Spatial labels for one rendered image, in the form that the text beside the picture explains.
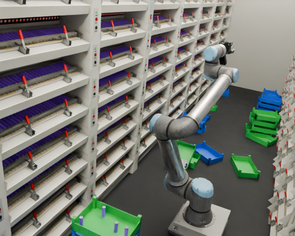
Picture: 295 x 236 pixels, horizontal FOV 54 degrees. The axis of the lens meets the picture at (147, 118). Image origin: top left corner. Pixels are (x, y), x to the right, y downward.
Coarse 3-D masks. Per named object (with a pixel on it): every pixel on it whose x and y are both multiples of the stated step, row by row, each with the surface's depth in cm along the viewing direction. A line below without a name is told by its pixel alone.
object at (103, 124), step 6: (132, 96) 234; (138, 96) 234; (126, 102) 229; (132, 102) 232; (138, 102) 236; (114, 108) 214; (120, 108) 218; (126, 108) 221; (132, 108) 227; (114, 114) 208; (120, 114) 210; (126, 114) 222; (102, 120) 196; (108, 120) 198; (114, 120) 204; (102, 126) 190; (108, 126) 200
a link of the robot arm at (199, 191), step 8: (192, 184) 192; (200, 184) 193; (208, 184) 193; (184, 192) 196; (192, 192) 192; (200, 192) 188; (208, 192) 188; (192, 200) 194; (200, 200) 190; (208, 200) 191; (192, 208) 196; (200, 208) 192; (208, 208) 194
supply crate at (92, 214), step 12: (96, 204) 163; (84, 216) 157; (96, 216) 158; (108, 216) 159; (120, 216) 158; (132, 216) 155; (72, 228) 148; (84, 228) 144; (96, 228) 151; (108, 228) 151; (120, 228) 152; (132, 228) 153
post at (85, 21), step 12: (96, 0) 149; (84, 24) 151; (96, 36) 157; (84, 60) 159; (96, 72) 166; (96, 84) 170; (84, 96) 168; (96, 96) 173; (96, 108) 177; (84, 120) 174; (96, 120) 181; (96, 132) 185; (84, 144) 181; (96, 144) 189; (84, 192) 196
